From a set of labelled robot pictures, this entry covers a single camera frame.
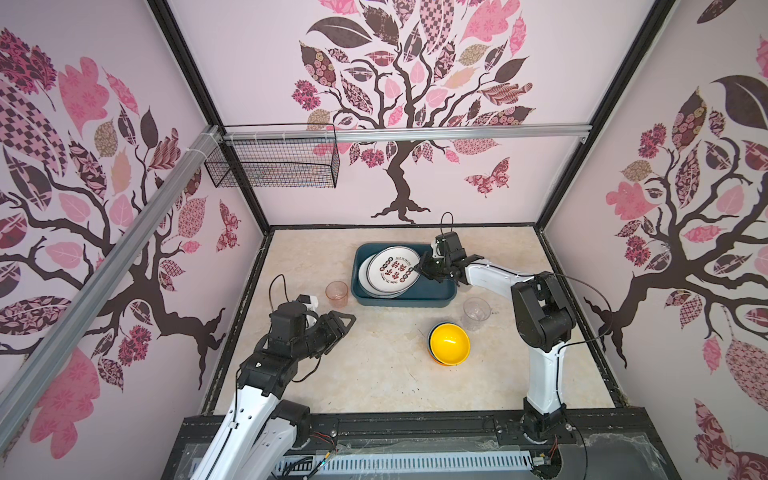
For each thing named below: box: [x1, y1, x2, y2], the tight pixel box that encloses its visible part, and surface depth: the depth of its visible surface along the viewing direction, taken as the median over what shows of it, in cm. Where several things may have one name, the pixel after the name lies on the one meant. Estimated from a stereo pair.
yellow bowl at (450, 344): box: [430, 323, 471, 366], surface depth 83 cm
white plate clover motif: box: [366, 246, 421, 293], surface depth 102 cm
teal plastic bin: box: [351, 243, 457, 307], surface depth 100 cm
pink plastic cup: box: [325, 280, 349, 310], surface depth 97 cm
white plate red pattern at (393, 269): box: [366, 246, 421, 293], surface depth 102 cm
